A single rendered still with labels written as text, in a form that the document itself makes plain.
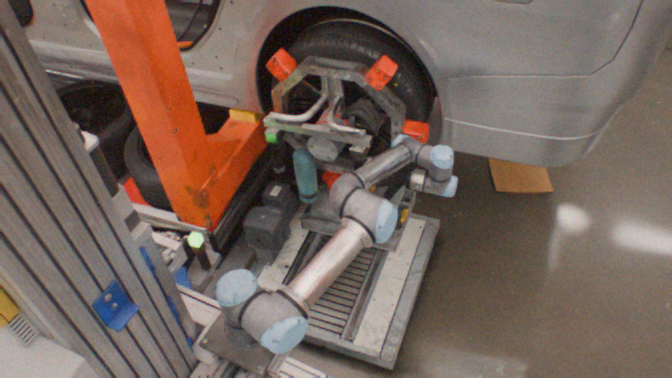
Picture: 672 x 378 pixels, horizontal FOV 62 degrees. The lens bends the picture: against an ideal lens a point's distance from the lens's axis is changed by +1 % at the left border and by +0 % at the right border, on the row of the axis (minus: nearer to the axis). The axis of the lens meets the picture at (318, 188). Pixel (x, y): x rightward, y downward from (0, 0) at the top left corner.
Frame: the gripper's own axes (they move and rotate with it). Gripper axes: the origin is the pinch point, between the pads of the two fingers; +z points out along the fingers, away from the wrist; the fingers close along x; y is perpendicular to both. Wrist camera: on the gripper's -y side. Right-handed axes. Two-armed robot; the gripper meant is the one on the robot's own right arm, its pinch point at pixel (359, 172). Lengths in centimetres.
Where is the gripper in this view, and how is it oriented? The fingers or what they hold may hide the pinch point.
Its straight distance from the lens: 205.5
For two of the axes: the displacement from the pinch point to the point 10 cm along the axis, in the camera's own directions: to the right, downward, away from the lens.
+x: -3.6, 6.9, -6.3
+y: -0.8, -7.0, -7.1
